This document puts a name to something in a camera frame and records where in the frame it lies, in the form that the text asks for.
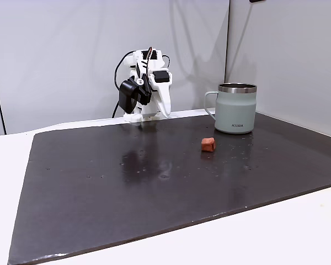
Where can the red-brown cube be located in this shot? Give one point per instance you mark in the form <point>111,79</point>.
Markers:
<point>208,144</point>

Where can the black oval webcam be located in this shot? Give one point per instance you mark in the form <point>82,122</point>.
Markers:
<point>128,95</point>

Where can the grey-green steel mug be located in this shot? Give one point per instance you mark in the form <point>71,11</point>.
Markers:
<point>234,110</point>

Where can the black table mat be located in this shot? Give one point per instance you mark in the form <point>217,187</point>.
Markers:
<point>99,193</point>

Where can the black wall fixture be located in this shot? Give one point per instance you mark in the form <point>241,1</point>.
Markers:
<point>257,1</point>

